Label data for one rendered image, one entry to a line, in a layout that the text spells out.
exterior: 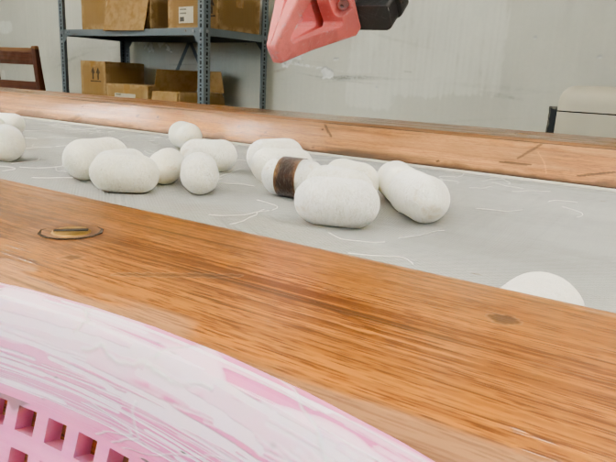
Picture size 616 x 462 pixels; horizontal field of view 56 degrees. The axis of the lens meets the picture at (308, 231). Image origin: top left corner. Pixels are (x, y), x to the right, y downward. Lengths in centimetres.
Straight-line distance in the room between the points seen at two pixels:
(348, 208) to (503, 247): 6
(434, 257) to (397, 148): 25
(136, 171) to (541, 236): 18
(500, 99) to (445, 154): 200
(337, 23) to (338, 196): 23
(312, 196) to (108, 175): 10
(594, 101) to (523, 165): 75
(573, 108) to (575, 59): 119
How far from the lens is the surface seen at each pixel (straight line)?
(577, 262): 22
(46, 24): 458
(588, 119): 117
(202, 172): 28
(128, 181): 28
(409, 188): 24
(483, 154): 43
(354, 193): 22
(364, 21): 45
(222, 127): 54
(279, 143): 35
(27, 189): 17
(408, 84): 258
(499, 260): 21
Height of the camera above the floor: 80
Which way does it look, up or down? 14 degrees down
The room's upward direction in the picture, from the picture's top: 3 degrees clockwise
